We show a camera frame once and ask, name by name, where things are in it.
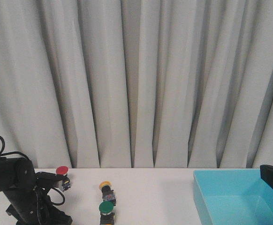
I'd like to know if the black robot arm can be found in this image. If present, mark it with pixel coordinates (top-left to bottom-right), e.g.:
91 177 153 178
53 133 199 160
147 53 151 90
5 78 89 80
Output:
0 157 73 225

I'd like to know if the light blue plastic box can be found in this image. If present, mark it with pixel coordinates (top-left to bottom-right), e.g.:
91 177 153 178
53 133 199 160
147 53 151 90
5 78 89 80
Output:
193 169 273 225

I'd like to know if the red push button far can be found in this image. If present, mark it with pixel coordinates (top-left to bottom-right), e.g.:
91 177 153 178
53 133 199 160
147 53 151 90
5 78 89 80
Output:
56 166 71 192

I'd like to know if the green push button upright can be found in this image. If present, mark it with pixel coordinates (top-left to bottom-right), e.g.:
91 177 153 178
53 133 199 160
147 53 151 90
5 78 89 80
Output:
99 201 115 225

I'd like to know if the yellow push button lying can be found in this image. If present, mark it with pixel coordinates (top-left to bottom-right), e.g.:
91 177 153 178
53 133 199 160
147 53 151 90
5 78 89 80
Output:
99 181 116 206

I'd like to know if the white pleated curtain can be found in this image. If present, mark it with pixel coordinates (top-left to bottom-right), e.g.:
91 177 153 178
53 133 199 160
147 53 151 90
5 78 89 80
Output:
0 0 273 168

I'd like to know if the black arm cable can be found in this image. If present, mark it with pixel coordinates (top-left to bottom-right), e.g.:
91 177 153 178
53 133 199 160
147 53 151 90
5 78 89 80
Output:
0 135 66 206

